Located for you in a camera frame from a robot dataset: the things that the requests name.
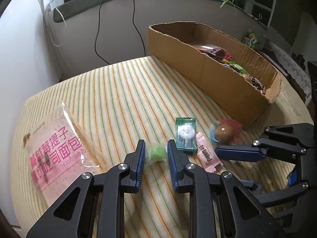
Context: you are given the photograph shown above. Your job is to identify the small pink candy packet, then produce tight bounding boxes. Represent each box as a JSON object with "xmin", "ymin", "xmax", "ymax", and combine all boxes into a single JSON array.
[{"xmin": 196, "ymin": 132, "xmax": 223, "ymax": 173}]

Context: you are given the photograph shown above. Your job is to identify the pink cup chocolate jelly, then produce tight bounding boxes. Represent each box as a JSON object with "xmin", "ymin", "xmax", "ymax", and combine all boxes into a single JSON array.
[{"xmin": 210, "ymin": 119, "xmax": 243, "ymax": 146}]

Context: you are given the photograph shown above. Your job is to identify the black plum candy packet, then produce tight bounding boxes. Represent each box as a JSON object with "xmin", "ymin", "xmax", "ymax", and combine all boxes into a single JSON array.
[{"xmin": 250, "ymin": 76, "xmax": 266, "ymax": 95}]

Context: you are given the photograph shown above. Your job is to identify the pink toast bread bag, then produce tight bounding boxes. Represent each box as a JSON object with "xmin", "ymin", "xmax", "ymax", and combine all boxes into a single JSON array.
[{"xmin": 23, "ymin": 102, "xmax": 111, "ymax": 206}]

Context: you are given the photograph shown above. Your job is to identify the green round candy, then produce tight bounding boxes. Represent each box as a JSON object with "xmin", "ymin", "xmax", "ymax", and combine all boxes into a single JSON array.
[{"xmin": 145, "ymin": 141, "xmax": 167, "ymax": 165}]

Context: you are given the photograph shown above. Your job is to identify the light green candy packet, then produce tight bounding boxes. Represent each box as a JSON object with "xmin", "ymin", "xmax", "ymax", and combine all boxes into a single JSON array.
[{"xmin": 229, "ymin": 61, "xmax": 248, "ymax": 74}]

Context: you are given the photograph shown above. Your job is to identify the dark green mint packet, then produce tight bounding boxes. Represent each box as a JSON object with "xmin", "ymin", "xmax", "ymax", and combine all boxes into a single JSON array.
[{"xmin": 175, "ymin": 117, "xmax": 198, "ymax": 155}]

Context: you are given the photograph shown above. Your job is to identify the orange cup chocolate jelly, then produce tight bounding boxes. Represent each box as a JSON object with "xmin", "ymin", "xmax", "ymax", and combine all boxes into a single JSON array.
[{"xmin": 241, "ymin": 74, "xmax": 252, "ymax": 83}]

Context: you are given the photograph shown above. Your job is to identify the clear bag dark dates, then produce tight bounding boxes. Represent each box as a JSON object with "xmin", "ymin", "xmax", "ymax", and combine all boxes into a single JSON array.
[{"xmin": 195, "ymin": 45, "xmax": 232, "ymax": 61}]

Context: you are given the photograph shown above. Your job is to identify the white lace cloth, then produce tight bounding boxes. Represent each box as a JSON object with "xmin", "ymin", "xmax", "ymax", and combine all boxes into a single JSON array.
[{"xmin": 268, "ymin": 41, "xmax": 312, "ymax": 106}]

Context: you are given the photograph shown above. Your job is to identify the brown cardboard box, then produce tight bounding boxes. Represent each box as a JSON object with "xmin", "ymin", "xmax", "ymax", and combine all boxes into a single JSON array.
[{"xmin": 148, "ymin": 22, "xmax": 282, "ymax": 127}]

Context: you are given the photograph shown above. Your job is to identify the green snack bag background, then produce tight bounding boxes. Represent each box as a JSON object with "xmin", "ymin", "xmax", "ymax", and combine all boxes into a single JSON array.
[{"xmin": 242, "ymin": 29, "xmax": 258, "ymax": 49}]

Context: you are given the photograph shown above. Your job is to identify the striped yellow table cloth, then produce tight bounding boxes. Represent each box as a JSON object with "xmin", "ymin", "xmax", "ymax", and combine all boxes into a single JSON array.
[{"xmin": 11, "ymin": 55, "xmax": 314, "ymax": 238}]

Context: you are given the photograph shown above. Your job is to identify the black cable right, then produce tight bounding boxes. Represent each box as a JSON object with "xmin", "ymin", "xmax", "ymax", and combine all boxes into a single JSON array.
[{"xmin": 131, "ymin": 0, "xmax": 147, "ymax": 57}]

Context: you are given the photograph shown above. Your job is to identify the black cable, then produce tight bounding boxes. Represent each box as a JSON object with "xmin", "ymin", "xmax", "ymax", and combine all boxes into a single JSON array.
[
  {"xmin": 95, "ymin": 0, "xmax": 112, "ymax": 65},
  {"xmin": 131, "ymin": 0, "xmax": 147, "ymax": 57}
]

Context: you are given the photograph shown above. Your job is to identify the black cable left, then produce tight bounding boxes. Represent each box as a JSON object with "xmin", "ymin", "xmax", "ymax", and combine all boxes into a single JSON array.
[{"xmin": 95, "ymin": 0, "xmax": 112, "ymax": 65}]

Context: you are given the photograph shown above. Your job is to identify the white cable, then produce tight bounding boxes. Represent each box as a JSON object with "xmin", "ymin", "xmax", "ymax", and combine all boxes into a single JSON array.
[{"xmin": 30, "ymin": 0, "xmax": 68, "ymax": 48}]

